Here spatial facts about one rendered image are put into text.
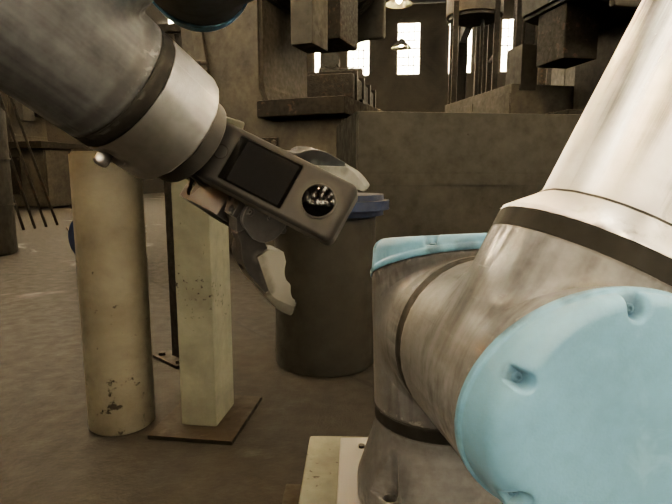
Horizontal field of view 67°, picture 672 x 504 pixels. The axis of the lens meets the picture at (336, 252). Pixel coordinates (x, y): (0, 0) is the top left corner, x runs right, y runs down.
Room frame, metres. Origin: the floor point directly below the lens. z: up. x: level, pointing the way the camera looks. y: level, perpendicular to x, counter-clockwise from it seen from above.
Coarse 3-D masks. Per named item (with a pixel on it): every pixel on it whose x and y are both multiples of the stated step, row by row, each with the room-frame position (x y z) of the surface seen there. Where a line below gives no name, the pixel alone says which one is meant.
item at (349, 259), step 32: (352, 224) 1.17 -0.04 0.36; (288, 256) 1.18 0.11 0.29; (320, 256) 1.15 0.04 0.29; (352, 256) 1.17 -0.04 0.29; (320, 288) 1.15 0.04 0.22; (352, 288) 1.17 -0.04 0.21; (288, 320) 1.19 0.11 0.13; (320, 320) 1.15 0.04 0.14; (352, 320) 1.17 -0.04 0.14; (288, 352) 1.19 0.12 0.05; (320, 352) 1.15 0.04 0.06; (352, 352) 1.17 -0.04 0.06
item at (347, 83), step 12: (312, 60) 8.31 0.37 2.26; (312, 72) 7.08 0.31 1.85; (324, 72) 7.05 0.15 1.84; (336, 72) 7.01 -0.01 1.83; (348, 72) 6.97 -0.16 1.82; (312, 84) 6.97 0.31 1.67; (324, 84) 6.94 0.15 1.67; (336, 84) 6.90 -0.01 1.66; (348, 84) 6.87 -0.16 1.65; (360, 84) 7.36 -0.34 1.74; (312, 96) 6.97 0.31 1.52; (348, 96) 6.87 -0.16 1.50; (360, 96) 7.37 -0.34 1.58; (372, 96) 8.42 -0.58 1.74
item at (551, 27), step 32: (544, 0) 3.32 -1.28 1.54; (576, 0) 3.13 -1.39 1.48; (608, 0) 3.07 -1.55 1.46; (640, 0) 2.76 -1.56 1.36; (544, 32) 3.37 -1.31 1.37; (576, 32) 3.18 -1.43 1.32; (608, 32) 3.36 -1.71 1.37; (512, 64) 3.71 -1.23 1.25; (544, 64) 3.36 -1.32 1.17; (576, 64) 3.35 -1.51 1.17; (576, 96) 3.62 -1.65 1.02
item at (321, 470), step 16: (320, 448) 0.62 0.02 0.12; (336, 448) 0.62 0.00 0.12; (320, 464) 0.59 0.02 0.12; (336, 464) 0.59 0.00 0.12; (304, 480) 0.55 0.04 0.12; (320, 480) 0.55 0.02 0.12; (336, 480) 0.55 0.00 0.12; (304, 496) 0.52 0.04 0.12; (320, 496) 0.52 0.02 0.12; (336, 496) 0.52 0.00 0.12
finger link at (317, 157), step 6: (294, 150) 0.44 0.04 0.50; (300, 150) 0.44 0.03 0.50; (306, 150) 0.44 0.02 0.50; (312, 150) 0.44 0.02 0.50; (318, 150) 0.45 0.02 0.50; (300, 156) 0.43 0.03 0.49; (306, 156) 0.44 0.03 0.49; (312, 156) 0.44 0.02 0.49; (318, 156) 0.45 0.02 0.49; (324, 156) 0.45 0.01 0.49; (330, 156) 0.46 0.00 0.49; (312, 162) 0.45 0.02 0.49; (318, 162) 0.45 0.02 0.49; (324, 162) 0.46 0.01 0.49; (330, 162) 0.46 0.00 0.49; (336, 162) 0.47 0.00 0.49; (342, 162) 0.47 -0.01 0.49
